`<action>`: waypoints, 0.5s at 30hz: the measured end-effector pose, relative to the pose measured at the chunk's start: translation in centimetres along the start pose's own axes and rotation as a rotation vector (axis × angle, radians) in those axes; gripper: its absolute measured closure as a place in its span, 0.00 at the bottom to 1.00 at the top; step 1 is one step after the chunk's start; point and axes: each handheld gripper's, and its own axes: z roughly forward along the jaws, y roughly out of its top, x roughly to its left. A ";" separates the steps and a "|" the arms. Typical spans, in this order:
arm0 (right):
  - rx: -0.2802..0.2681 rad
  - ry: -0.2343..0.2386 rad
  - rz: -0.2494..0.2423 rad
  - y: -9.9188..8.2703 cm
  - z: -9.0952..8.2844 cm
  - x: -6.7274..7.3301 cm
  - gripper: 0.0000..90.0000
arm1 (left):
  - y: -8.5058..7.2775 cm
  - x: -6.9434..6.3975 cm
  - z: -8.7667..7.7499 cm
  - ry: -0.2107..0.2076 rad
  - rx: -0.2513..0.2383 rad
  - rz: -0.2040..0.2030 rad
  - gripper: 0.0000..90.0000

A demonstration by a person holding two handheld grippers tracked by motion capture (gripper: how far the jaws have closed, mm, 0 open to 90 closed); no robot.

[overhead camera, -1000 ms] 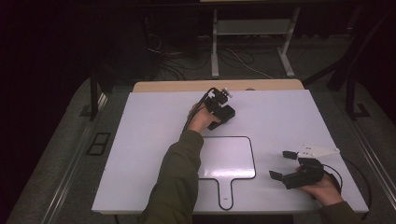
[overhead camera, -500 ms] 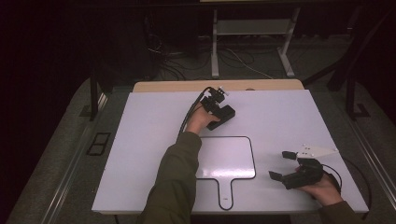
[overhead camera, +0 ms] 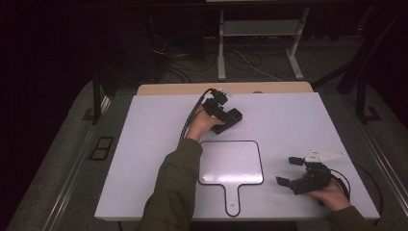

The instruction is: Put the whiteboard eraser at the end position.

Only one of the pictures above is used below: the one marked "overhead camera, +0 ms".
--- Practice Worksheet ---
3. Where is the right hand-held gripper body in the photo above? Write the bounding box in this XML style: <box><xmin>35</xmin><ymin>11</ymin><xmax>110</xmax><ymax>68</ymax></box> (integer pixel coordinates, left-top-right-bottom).
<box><xmin>289</xmin><ymin>147</ymin><xmax>346</xmax><ymax>196</ymax></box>

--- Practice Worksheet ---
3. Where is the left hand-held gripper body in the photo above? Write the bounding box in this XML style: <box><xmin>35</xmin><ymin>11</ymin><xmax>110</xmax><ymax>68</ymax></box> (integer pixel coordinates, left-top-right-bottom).
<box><xmin>202</xmin><ymin>88</ymin><xmax>233</xmax><ymax>120</ymax></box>

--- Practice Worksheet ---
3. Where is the black whiteboard eraser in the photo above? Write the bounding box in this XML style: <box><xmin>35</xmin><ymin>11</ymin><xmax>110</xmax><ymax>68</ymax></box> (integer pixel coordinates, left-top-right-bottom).
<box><xmin>211</xmin><ymin>108</ymin><xmax>243</xmax><ymax>136</ymax></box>

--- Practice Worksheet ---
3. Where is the person's left hand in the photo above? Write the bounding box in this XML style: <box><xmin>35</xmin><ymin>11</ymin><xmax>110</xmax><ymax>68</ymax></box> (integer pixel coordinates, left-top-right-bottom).
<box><xmin>186</xmin><ymin>108</ymin><xmax>226</xmax><ymax>143</ymax></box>

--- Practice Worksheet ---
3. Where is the person's right hand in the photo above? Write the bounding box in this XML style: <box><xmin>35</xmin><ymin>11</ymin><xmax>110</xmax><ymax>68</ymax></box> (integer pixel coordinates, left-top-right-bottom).
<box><xmin>301</xmin><ymin>171</ymin><xmax>352</xmax><ymax>213</ymax></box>

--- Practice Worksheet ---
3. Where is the wooden table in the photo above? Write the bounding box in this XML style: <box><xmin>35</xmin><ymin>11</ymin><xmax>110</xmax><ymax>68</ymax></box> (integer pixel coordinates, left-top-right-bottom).
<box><xmin>137</xmin><ymin>81</ymin><xmax>315</xmax><ymax>96</ymax></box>

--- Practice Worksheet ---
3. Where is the white metal stand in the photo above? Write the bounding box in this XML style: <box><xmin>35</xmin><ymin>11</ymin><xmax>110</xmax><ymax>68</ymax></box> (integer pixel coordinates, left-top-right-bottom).
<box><xmin>217</xmin><ymin>7</ymin><xmax>311</xmax><ymax>82</ymax></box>

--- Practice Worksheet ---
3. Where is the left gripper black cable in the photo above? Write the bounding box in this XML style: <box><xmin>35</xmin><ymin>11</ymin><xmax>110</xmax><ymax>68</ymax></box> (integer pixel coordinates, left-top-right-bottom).
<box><xmin>179</xmin><ymin>88</ymin><xmax>215</xmax><ymax>141</ymax></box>

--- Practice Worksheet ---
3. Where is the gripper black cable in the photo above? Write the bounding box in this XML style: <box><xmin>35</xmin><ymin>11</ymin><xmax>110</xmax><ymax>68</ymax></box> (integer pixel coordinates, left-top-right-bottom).
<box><xmin>328</xmin><ymin>167</ymin><xmax>352</xmax><ymax>200</ymax></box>
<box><xmin>179</xmin><ymin>88</ymin><xmax>215</xmax><ymax>141</ymax></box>

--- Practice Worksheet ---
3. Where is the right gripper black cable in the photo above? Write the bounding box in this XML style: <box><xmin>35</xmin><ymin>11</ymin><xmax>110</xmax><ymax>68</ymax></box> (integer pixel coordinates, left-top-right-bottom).
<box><xmin>328</xmin><ymin>167</ymin><xmax>352</xmax><ymax>200</ymax></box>

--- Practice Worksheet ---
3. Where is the small white handled whiteboard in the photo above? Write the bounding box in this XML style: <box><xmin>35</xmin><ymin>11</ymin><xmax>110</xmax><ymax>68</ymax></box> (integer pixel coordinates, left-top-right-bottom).
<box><xmin>197</xmin><ymin>140</ymin><xmax>265</xmax><ymax>218</ymax></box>

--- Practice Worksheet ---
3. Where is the white floor cable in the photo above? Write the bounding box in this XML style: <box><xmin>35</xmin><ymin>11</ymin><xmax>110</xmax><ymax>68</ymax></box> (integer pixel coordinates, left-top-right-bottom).
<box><xmin>230</xmin><ymin>47</ymin><xmax>284</xmax><ymax>83</ymax></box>

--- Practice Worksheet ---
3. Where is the bundle of black floor cables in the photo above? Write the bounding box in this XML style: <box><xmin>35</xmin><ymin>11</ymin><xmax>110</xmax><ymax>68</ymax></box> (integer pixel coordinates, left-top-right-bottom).
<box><xmin>149</xmin><ymin>32</ymin><xmax>222</xmax><ymax>85</ymax></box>

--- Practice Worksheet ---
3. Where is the thin black cable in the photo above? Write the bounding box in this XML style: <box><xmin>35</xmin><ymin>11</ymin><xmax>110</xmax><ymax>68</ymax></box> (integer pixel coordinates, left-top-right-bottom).
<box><xmin>351</xmin><ymin>162</ymin><xmax>385</xmax><ymax>227</ymax></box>

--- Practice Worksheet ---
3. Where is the black metal stand post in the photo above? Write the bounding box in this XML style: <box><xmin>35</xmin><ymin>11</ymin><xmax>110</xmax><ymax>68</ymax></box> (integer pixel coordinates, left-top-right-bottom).
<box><xmin>91</xmin><ymin>70</ymin><xmax>112</xmax><ymax>126</ymax></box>
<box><xmin>355</xmin><ymin>79</ymin><xmax>383</xmax><ymax>125</ymax></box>

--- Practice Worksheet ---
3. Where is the black floor socket frame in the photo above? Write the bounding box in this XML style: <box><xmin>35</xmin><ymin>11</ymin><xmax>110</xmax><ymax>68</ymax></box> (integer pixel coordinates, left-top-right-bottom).
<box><xmin>88</xmin><ymin>136</ymin><xmax>115</xmax><ymax>162</ymax></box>

